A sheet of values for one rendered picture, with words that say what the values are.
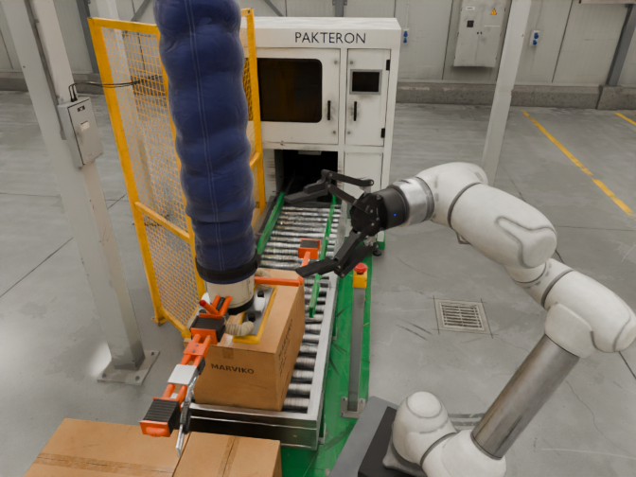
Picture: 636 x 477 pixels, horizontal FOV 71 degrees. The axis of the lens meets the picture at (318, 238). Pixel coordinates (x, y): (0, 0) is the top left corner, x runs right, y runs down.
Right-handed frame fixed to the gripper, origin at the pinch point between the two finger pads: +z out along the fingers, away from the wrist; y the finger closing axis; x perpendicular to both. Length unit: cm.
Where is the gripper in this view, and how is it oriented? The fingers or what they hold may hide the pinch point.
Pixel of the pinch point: (298, 236)
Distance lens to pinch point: 77.7
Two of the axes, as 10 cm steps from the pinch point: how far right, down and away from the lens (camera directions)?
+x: 4.6, 2.7, -8.4
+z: -8.8, 2.8, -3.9
